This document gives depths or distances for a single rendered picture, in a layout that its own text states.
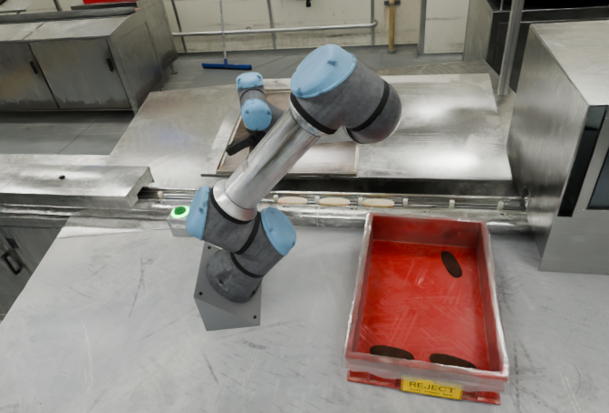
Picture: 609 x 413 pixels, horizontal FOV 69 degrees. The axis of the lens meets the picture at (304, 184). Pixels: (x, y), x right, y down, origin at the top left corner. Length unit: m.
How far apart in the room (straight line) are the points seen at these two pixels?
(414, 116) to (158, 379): 1.21
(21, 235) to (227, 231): 1.16
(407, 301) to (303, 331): 0.28
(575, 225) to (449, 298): 0.34
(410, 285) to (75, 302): 0.93
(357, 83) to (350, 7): 4.20
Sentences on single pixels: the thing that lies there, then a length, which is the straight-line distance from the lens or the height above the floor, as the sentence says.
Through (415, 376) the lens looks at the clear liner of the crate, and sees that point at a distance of 0.99.
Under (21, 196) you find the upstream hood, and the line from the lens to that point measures 1.85.
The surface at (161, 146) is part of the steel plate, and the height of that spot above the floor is 0.82.
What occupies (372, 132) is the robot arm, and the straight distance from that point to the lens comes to 0.86.
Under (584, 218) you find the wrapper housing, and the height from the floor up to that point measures 1.01.
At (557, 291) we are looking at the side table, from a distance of 1.30.
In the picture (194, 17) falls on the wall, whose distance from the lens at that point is 5.47.
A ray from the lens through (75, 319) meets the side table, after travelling 1.39.
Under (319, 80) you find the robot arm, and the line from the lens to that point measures 0.78.
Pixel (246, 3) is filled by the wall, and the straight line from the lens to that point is 5.20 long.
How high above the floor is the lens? 1.75
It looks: 36 degrees down
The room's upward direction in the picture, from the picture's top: 7 degrees counter-clockwise
